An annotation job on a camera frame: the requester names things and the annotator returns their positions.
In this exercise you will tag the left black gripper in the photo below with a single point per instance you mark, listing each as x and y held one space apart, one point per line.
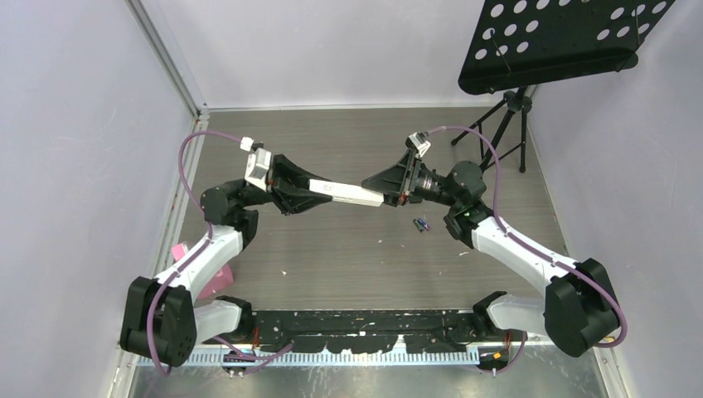
283 185

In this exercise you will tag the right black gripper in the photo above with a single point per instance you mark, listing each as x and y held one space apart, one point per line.
399 180

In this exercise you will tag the white silver prism bar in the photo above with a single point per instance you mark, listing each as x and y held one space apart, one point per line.
346 193

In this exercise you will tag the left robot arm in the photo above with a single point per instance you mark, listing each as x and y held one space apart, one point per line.
161 319

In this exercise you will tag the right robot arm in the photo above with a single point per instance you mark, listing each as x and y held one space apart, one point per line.
577 309

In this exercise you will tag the dark green battery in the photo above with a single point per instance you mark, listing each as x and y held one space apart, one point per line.
419 226

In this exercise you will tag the blue purple battery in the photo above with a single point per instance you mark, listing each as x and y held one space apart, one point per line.
424 224

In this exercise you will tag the black tripod stand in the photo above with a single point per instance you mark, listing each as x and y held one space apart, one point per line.
513 103

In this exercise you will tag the black perforated music stand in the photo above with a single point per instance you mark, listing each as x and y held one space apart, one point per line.
522 43

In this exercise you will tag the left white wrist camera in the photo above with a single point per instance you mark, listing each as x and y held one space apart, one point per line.
258 163

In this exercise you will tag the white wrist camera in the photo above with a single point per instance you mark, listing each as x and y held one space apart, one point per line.
258 163
419 143

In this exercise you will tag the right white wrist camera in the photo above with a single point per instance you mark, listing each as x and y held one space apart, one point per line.
419 143

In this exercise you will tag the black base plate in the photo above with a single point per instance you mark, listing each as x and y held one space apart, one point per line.
368 331

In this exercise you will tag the white slotted cable duct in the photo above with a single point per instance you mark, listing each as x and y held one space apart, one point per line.
218 357

